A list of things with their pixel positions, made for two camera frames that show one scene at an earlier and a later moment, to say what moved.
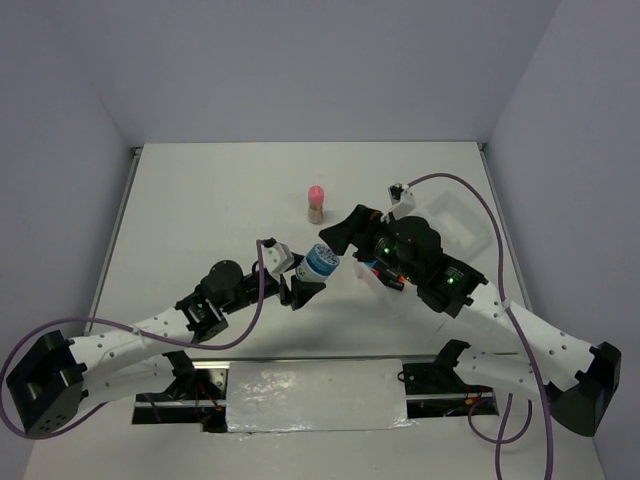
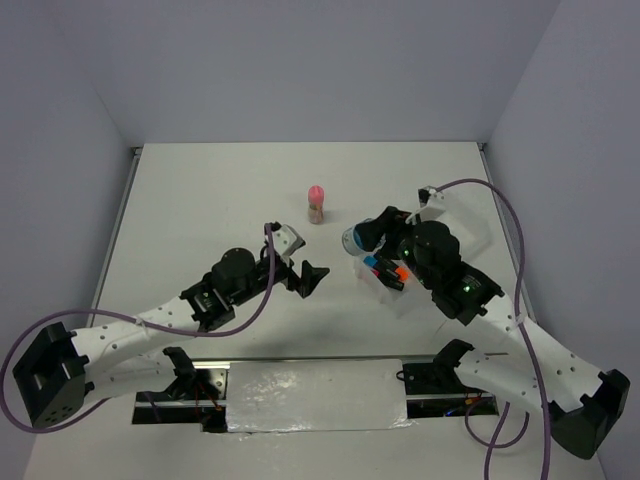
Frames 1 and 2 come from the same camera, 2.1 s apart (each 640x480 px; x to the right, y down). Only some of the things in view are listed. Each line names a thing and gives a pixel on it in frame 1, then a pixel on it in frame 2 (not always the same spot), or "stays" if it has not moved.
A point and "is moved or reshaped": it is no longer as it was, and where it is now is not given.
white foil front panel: (316, 395) stays
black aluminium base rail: (432, 391) stays
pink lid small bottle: (316, 196) stays
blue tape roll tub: (319, 262) is moved or reshaped
